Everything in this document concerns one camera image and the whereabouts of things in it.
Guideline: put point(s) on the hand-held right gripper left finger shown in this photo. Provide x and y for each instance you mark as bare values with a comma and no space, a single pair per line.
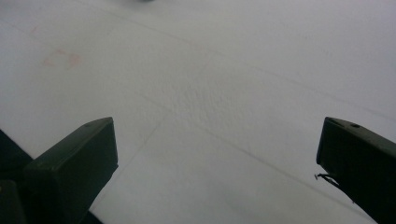
71,168

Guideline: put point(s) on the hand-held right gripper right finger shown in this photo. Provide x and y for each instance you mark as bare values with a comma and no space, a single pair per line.
361,161

